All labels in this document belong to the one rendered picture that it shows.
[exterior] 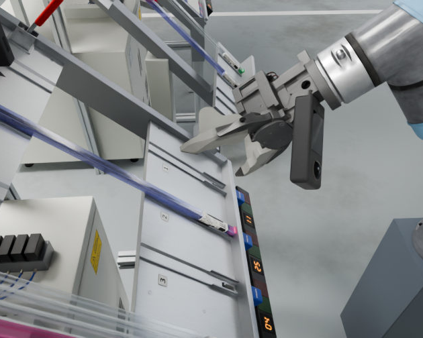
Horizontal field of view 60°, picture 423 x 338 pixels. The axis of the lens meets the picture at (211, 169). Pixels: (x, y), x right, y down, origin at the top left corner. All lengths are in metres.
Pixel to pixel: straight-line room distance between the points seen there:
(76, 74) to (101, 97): 0.06
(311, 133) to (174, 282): 0.27
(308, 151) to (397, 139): 1.82
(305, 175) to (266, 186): 1.33
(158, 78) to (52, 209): 0.42
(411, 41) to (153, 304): 0.43
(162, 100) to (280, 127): 0.59
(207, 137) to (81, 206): 0.50
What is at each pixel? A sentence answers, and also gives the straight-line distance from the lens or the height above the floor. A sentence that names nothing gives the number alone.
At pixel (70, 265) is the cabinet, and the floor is 0.62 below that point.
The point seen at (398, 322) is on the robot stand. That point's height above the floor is 0.35.
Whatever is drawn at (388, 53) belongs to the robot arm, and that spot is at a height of 1.08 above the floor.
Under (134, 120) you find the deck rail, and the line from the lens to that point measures 0.73.
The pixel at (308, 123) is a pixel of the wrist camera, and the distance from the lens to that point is 0.47.
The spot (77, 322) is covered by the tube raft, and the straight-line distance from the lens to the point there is 0.42.
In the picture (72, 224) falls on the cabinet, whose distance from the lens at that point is 0.88.
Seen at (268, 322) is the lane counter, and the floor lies 0.66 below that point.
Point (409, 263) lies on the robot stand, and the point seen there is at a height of 0.53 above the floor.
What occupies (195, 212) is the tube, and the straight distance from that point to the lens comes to 0.62.
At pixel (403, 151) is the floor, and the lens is 2.19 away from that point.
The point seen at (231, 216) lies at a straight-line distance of 0.70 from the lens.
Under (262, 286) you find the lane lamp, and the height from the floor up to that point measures 0.66.
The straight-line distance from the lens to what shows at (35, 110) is 0.57.
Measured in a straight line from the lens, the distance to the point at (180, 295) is 0.53.
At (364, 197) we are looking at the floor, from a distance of 1.85.
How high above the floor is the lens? 1.28
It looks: 44 degrees down
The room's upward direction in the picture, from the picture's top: straight up
